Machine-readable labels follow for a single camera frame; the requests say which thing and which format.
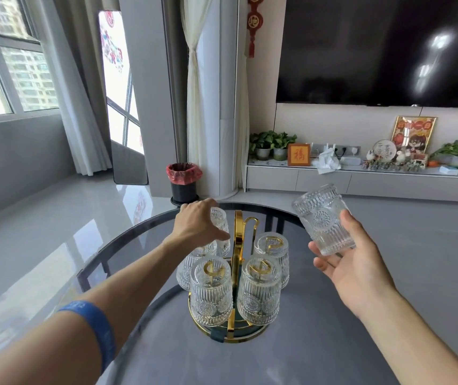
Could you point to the black wall television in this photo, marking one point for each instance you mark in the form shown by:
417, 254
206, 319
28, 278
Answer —
373, 48

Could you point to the large gold framed picture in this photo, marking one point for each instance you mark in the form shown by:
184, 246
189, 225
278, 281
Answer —
413, 134

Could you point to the large side window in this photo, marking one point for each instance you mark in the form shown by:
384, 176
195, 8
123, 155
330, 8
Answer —
8, 56

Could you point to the round white decorative plate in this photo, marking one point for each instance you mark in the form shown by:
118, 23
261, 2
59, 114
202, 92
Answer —
384, 150

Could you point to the blue tissue pack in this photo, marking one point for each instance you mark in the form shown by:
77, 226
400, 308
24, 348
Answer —
449, 170

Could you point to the person's right forearm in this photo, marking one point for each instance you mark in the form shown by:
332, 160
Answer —
413, 344

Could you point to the blue wristband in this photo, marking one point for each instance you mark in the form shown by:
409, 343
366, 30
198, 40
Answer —
98, 328

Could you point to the balcony door window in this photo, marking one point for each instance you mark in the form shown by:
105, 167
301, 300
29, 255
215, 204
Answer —
120, 96

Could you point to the group of clear embossed glasses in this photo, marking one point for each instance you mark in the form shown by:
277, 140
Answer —
259, 292

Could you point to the round dark glass table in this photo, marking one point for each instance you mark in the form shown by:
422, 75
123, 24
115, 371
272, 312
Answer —
293, 348

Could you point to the clear embossed drinking glass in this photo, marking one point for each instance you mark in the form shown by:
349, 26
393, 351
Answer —
321, 220
221, 228

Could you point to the golden cup rack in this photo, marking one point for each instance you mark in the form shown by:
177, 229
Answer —
237, 252

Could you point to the row of small figurines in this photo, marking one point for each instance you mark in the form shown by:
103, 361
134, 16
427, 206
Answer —
393, 166

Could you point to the person's left hand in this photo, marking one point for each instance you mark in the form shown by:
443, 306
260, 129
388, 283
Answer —
197, 224

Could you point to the red hanging knot ornament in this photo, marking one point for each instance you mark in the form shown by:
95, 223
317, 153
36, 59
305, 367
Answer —
255, 21

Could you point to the person's right hand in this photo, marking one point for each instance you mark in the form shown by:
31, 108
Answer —
353, 272

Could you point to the white standing air conditioner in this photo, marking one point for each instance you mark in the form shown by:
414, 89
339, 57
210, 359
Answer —
229, 116

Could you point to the tied white sheer curtain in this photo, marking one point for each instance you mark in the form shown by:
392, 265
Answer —
193, 96

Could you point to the small orange framed picture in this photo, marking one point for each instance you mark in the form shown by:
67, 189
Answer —
299, 155

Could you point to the potted green plant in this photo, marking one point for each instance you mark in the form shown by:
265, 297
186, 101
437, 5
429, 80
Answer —
262, 142
283, 142

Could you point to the person's left forearm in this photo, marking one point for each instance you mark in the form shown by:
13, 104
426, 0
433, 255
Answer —
104, 308

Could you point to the black bin with red bag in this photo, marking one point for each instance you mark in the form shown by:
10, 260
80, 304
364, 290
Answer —
183, 184

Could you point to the crumpled white plastic bag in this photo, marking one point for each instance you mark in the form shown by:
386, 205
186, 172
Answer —
326, 162

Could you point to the wall power socket strip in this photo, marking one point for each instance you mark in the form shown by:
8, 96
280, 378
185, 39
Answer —
349, 149

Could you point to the white low media cabinet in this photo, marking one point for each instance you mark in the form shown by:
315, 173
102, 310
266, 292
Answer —
373, 186

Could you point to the grey white long curtain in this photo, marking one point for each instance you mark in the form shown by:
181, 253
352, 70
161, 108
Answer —
88, 128

